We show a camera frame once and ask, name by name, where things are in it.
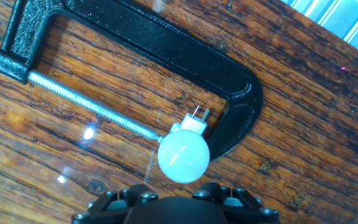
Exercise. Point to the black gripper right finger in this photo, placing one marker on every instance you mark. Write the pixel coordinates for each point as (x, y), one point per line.
(238, 202)

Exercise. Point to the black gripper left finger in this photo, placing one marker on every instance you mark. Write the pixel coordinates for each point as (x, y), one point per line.
(120, 199)

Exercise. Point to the white light bulb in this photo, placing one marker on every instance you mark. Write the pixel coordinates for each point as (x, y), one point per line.
(183, 155)

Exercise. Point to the white bulb socket adapter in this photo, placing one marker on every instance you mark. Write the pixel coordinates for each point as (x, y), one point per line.
(194, 124)

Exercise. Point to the brown wooden board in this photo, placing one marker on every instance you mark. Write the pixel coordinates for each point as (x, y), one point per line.
(291, 155)

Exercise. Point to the black C-clamp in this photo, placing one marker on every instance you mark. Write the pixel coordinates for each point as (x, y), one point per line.
(166, 43)

